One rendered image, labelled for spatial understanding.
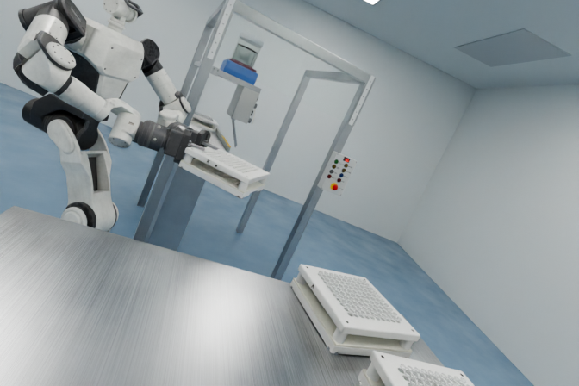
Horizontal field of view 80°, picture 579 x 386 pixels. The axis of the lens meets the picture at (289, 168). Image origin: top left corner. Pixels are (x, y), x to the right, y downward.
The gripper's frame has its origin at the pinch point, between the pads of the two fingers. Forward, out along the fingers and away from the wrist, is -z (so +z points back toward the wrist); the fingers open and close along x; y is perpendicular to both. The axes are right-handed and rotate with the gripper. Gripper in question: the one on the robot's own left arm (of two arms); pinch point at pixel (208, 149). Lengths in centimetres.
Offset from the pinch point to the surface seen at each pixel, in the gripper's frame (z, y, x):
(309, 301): -61, 30, 17
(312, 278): -59, 28, 12
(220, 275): -40, 39, 19
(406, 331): -85, 26, 13
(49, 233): -10, 62, 18
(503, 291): -208, -311, 61
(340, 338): -72, 40, 16
